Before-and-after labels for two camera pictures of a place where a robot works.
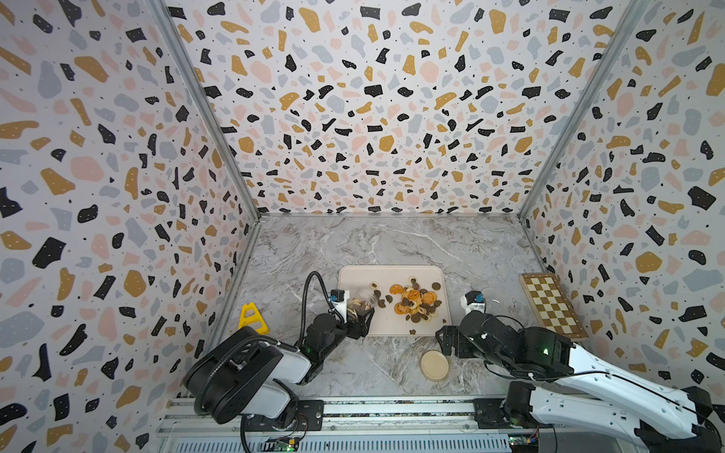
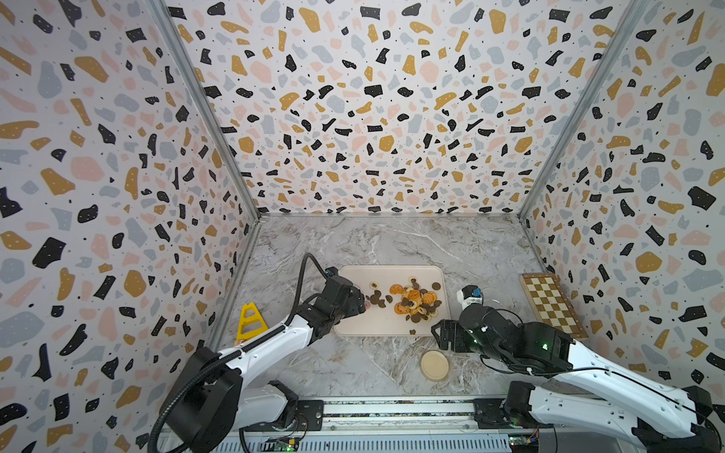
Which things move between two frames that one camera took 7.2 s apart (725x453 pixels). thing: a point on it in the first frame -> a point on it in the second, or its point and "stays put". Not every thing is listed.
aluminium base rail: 368,427 stays put
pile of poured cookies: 419,304 stays put
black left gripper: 362,328 -> 356,301
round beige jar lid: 433,365 stays put
